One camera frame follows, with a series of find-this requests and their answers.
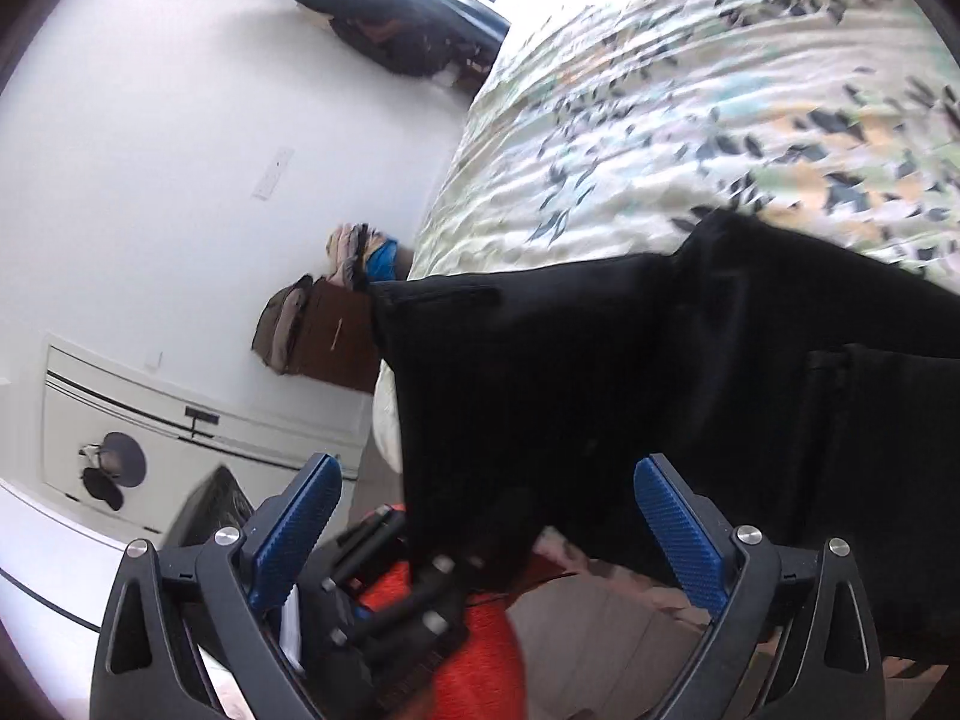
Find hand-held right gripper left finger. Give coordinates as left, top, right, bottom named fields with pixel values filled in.
left=90, top=452, right=344, bottom=720

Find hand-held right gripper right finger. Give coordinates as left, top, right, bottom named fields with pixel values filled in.
left=634, top=454, right=886, bottom=720

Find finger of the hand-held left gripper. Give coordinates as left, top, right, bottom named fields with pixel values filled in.
left=330, top=506, right=410, bottom=593
left=360, top=551, right=485, bottom=650

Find black pants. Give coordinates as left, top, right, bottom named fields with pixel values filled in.
left=369, top=210, right=960, bottom=683

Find dark glossy object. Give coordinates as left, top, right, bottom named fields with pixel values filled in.
left=161, top=465, right=260, bottom=550

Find white panelled door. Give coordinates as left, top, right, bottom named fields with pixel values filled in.
left=41, top=345, right=361, bottom=535

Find brown wooden cabinet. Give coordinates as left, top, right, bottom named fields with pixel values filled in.
left=289, top=277, right=381, bottom=395

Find dark hat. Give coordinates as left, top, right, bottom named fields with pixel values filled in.
left=79, top=431, right=149, bottom=512

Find brown bag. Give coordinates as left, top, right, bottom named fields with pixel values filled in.
left=251, top=275, right=316, bottom=377

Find pile of clothes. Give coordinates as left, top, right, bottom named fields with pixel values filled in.
left=326, top=221, right=404, bottom=295

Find bed with floral sheet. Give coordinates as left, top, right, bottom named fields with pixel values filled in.
left=371, top=0, right=960, bottom=578

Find dark hanging clothes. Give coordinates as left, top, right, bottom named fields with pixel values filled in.
left=270, top=0, right=502, bottom=82

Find white wall switch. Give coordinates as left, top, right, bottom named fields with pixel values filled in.
left=251, top=146, right=295, bottom=202

